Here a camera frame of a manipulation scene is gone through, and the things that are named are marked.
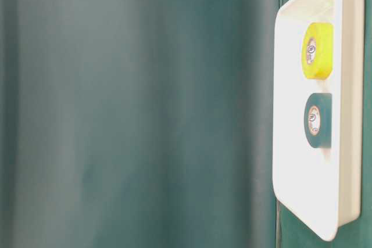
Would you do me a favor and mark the green tape roll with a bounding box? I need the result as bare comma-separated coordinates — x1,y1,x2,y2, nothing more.
303,93,332,148

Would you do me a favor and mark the yellow tape roll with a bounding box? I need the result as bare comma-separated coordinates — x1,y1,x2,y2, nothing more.
301,22,333,80

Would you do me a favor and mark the white plastic tray case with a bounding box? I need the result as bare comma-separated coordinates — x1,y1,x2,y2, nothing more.
273,0,364,241

